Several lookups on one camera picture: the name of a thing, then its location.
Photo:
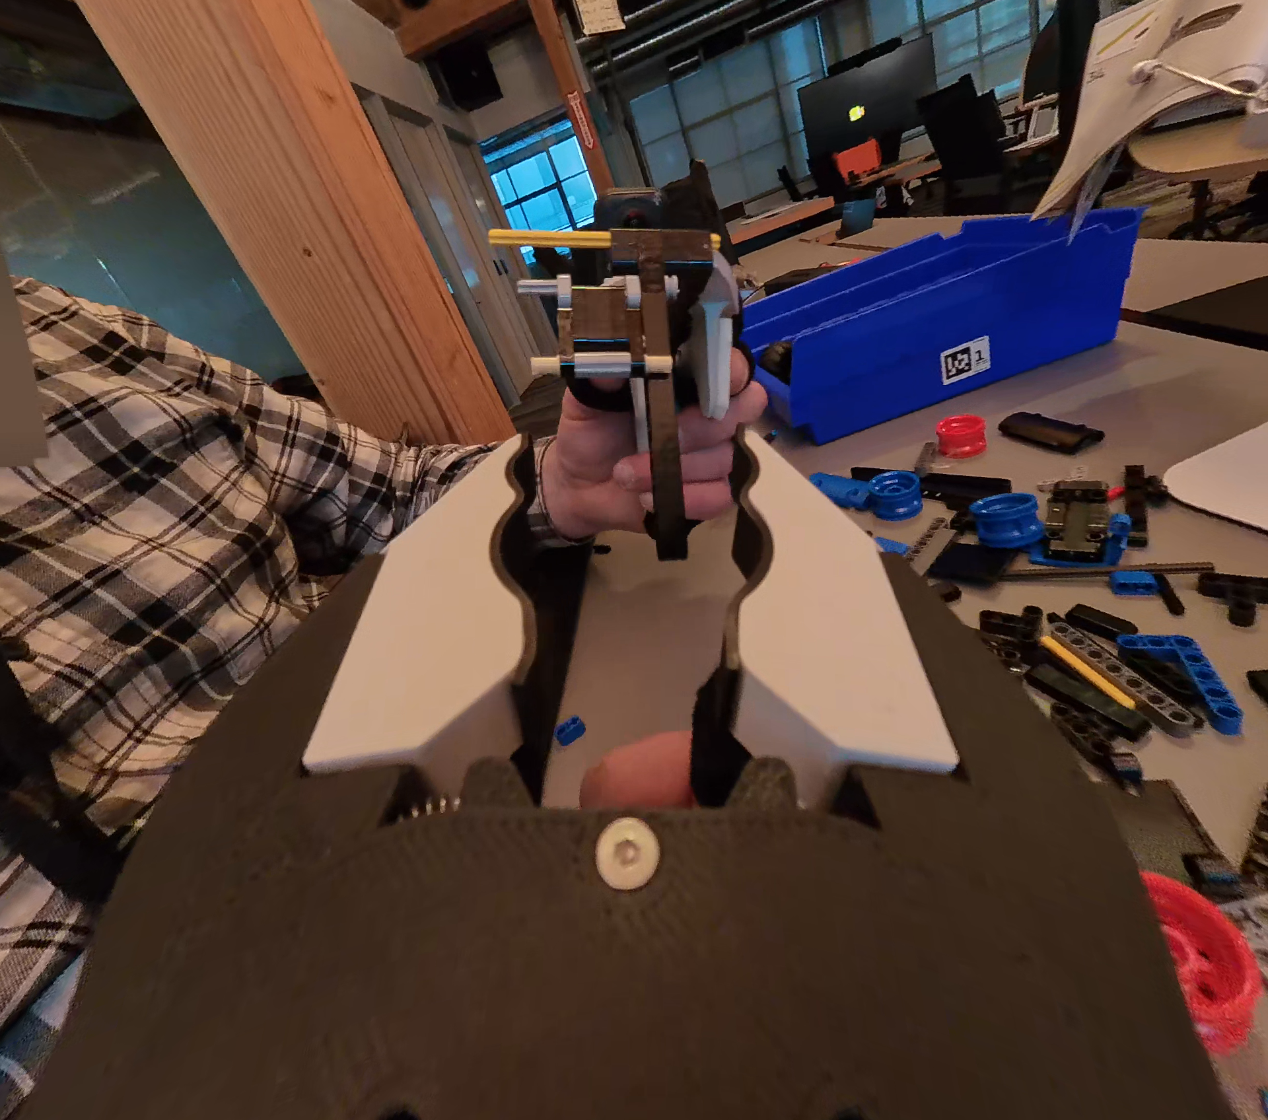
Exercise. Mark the instruction booklet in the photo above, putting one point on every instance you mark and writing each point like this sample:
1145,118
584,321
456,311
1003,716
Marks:
1170,30

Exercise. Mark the short yellow axle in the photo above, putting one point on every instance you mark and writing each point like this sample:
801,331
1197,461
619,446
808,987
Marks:
1084,675

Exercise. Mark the black square panel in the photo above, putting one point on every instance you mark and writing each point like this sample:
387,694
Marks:
1165,827

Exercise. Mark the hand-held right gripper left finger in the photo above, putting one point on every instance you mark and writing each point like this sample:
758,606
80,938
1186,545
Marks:
426,647

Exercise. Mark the red wheel hub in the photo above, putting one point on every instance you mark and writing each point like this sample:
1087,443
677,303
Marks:
1204,965
962,437

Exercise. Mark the blue wheel hub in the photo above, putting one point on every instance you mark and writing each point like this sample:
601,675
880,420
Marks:
1005,518
898,495

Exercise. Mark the wooden pillar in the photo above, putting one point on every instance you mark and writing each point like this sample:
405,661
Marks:
249,97

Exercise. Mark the long thin black axle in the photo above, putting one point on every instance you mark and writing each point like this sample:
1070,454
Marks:
1137,569

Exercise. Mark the yellow axle with black connector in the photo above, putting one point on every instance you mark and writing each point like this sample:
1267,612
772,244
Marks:
547,239

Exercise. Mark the blue angled beam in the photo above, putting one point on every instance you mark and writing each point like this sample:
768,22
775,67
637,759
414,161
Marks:
1204,687

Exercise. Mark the blue storage bin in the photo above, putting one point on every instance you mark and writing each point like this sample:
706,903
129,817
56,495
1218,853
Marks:
873,325

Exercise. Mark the long grey beam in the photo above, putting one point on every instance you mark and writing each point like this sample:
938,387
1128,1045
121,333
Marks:
1137,689

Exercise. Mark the blue curved panel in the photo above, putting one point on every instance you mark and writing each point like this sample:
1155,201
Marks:
837,487

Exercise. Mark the person's left hand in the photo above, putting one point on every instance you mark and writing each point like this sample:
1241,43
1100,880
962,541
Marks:
593,477

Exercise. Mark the person in plaid shirt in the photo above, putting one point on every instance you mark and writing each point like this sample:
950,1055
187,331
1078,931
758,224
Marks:
58,895

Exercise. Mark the black rubber tyre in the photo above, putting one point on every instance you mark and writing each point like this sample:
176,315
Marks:
775,361

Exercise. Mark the small blue connector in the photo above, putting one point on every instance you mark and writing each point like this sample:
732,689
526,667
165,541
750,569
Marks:
571,732

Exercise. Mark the pile of black and blue bricks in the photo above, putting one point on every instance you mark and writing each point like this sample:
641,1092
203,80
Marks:
1084,702

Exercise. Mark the person's right hand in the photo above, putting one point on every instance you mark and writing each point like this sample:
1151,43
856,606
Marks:
641,774

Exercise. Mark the black office chair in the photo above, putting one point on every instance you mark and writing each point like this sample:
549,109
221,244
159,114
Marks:
962,141

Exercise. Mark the grey desk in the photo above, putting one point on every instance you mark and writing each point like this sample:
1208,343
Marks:
1137,394

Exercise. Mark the black monitor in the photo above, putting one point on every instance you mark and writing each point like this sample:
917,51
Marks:
873,89

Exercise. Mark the black beam frame assembly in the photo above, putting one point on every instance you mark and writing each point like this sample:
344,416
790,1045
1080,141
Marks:
664,446

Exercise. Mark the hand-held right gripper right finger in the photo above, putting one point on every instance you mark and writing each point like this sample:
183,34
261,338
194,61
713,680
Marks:
839,647

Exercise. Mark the black grooved block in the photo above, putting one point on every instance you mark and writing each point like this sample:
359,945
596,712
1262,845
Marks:
1048,432

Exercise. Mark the person's left forearm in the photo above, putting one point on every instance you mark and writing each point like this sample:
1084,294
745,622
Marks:
294,465

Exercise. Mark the red wall sign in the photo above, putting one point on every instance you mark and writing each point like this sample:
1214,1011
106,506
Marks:
583,121

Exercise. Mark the orange chair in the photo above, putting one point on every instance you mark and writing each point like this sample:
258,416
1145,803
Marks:
856,161

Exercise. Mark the black chassis on blue frame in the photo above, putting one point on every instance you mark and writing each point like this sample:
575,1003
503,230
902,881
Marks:
1080,527

